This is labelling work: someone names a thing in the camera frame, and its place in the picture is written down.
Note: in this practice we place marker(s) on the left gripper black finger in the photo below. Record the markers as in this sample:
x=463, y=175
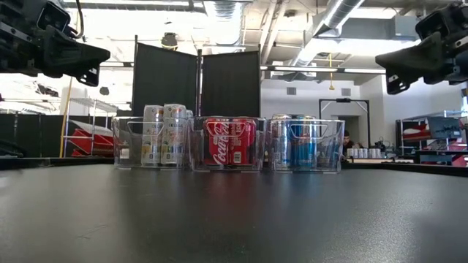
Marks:
x=77, y=58

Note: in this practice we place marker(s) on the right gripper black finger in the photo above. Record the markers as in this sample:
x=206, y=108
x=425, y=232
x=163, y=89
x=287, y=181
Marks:
x=413, y=60

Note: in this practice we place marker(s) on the clear plastic storage bin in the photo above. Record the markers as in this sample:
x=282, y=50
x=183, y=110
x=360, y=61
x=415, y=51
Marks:
x=197, y=160
x=122, y=157
x=334, y=157

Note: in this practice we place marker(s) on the red Coca-Cola can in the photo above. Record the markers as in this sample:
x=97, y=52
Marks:
x=217, y=146
x=243, y=142

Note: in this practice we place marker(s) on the metal shelf unit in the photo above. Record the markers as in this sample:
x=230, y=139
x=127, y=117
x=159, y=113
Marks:
x=444, y=126

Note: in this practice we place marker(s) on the black low room divider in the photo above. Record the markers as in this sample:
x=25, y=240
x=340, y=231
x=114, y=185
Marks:
x=33, y=135

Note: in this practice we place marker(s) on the red slanted shelf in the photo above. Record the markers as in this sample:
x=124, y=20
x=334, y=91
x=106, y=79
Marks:
x=87, y=146

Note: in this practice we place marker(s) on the black folding partition screen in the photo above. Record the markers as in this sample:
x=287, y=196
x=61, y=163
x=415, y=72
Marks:
x=164, y=80

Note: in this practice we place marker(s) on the long ceiling light bar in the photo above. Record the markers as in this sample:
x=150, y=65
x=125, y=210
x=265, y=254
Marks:
x=311, y=68

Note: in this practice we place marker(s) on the person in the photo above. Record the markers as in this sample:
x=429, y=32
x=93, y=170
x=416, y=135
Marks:
x=346, y=140

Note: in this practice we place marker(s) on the row of white cups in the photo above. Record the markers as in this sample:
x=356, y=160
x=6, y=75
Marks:
x=362, y=152

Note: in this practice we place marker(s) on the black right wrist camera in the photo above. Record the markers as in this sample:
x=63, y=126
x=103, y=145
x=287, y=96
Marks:
x=429, y=25

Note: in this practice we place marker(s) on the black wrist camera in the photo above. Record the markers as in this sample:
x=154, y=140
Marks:
x=54, y=16
x=429, y=25

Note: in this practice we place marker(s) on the grey rectangular air duct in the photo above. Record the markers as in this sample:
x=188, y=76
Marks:
x=398, y=27

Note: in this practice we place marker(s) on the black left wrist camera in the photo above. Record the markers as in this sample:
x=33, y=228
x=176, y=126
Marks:
x=54, y=16

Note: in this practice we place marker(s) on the black door-frame stand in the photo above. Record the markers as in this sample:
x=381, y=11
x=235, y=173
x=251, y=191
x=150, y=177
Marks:
x=343, y=100

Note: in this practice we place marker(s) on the black ceiling-mounted camera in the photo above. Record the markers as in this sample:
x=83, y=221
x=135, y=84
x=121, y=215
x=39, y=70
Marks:
x=169, y=41

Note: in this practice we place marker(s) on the silver ribbed air duct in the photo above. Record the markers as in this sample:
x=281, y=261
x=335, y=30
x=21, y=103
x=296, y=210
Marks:
x=226, y=11

